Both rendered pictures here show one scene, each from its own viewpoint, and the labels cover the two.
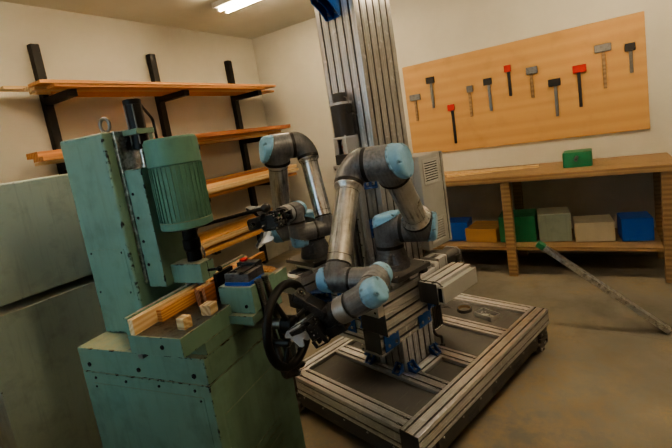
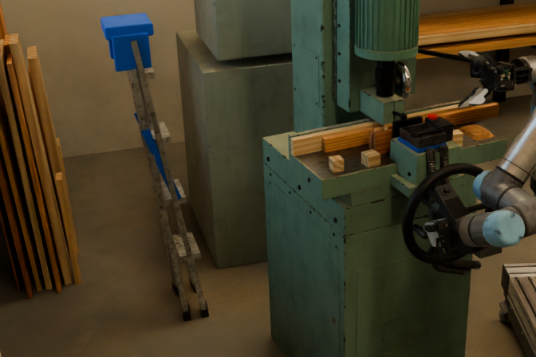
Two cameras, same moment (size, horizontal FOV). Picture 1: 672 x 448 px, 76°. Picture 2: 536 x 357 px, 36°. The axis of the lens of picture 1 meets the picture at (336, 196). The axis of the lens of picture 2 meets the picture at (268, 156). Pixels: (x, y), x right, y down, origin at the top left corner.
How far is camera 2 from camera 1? 0.94 m
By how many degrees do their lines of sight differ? 44
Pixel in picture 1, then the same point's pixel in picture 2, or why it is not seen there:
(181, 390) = (325, 227)
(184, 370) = (329, 209)
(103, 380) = (275, 180)
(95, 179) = not seen: outside the picture
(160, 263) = (348, 85)
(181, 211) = (374, 38)
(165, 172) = not seen: outside the picture
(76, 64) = not seen: outside the picture
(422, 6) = not seen: outside the picture
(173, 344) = (317, 182)
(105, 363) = (278, 166)
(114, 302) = (304, 106)
